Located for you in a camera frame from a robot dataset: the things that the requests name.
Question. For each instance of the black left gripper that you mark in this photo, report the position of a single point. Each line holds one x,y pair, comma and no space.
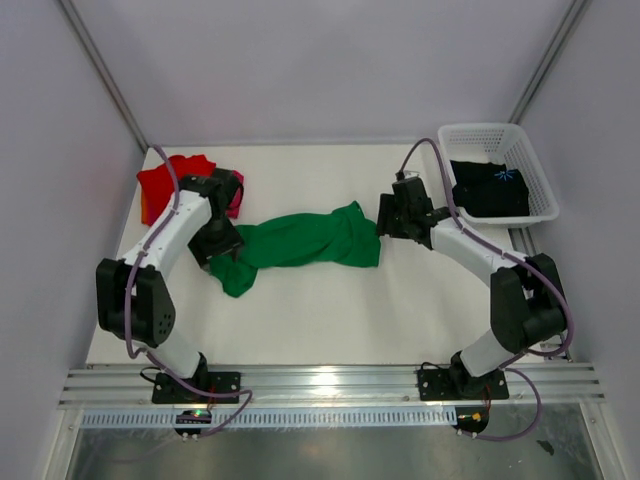
230,244

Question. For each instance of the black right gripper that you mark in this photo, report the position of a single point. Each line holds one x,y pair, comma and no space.
386,225

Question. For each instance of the green t shirt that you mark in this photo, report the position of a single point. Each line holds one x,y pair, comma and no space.
344,236

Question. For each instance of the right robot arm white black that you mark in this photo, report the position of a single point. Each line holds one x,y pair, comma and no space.
527,303

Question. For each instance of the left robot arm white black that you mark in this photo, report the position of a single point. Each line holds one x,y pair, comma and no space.
133,299

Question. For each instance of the black t shirt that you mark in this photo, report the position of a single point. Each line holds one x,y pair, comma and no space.
486,190

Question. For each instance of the red folded t shirt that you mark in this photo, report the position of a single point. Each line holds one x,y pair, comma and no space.
197,165

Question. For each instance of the orange folded t shirt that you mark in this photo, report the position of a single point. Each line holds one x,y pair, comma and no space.
143,210

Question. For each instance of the white plastic basket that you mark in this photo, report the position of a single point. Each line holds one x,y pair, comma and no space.
500,143

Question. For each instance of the left black controller board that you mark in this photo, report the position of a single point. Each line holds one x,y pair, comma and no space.
192,422

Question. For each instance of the black controller board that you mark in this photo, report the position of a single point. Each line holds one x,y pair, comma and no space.
192,422
471,421

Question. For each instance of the right black controller board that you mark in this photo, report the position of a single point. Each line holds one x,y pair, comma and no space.
471,421

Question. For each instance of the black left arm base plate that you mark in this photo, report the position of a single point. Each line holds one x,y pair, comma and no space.
225,384

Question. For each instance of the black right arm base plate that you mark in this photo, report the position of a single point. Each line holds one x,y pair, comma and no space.
453,383

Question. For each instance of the aluminium mounting rail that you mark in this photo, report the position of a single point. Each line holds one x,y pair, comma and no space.
120,386

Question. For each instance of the grey slotted cable duct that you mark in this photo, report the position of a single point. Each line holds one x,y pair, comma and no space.
272,417

